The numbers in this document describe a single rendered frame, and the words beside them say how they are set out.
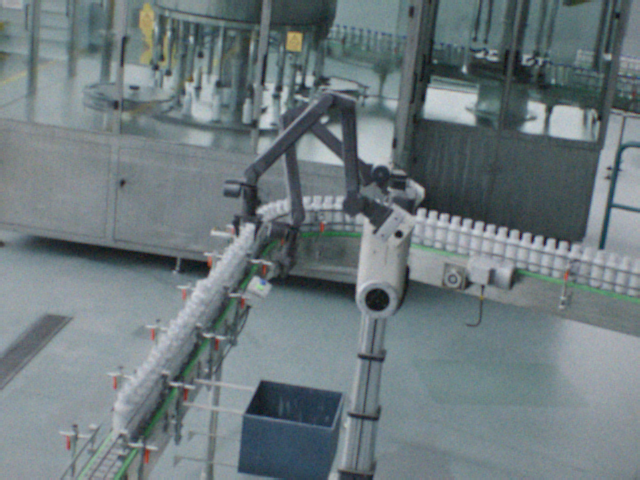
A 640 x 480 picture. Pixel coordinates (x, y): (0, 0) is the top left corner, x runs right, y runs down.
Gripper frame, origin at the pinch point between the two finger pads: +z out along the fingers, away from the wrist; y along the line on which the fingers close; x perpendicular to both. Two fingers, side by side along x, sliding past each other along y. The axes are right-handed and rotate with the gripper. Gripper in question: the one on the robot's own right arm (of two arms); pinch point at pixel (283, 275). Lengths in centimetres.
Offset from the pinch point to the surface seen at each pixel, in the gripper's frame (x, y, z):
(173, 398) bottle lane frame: 8, 86, 21
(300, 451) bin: 51, 70, 27
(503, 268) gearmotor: 57, -122, 4
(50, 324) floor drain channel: -190, -137, 142
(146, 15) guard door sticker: -235, -246, -25
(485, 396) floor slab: 51, -208, 106
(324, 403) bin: 44, 40, 23
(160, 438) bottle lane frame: 13, 99, 29
